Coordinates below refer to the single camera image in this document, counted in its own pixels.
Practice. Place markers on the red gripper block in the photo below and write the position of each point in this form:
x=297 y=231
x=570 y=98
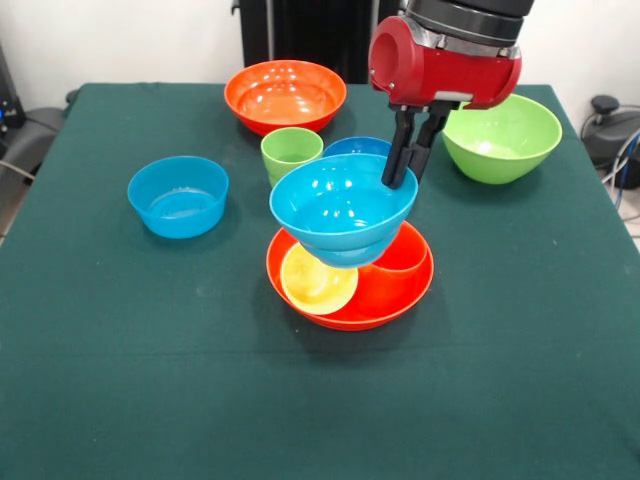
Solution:
x=450 y=75

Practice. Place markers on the light blue plastic bowl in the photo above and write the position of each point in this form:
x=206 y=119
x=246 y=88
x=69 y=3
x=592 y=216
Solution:
x=340 y=215

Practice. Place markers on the orange plastic cup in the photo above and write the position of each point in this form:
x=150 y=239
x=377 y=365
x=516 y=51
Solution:
x=405 y=257

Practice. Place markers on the orange plastic bowl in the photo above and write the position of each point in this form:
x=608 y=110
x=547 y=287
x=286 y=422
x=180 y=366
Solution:
x=285 y=100
x=395 y=300

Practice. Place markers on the yellow plastic cup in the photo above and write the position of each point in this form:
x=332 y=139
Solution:
x=320 y=290

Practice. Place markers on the blue ribbed plastic bowl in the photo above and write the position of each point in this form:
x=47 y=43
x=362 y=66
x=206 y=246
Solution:
x=177 y=210

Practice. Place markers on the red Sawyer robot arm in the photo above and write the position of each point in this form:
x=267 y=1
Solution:
x=470 y=20

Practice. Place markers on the dark blue plastic bowl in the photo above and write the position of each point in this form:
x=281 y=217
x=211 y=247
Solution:
x=357 y=146

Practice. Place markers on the green plastic bowl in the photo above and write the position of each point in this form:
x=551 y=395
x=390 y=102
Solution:
x=500 y=145

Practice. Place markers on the green plastic cup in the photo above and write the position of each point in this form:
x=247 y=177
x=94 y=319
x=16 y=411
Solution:
x=285 y=155

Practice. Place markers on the dark green tablecloth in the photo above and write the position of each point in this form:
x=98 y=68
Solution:
x=320 y=400

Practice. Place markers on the black electronics box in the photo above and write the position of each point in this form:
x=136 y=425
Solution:
x=9 y=107

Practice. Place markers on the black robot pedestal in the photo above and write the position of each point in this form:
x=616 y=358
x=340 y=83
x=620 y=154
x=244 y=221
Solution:
x=310 y=35

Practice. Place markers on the grey pedestal foot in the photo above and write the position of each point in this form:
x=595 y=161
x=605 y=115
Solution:
x=35 y=137
x=612 y=130

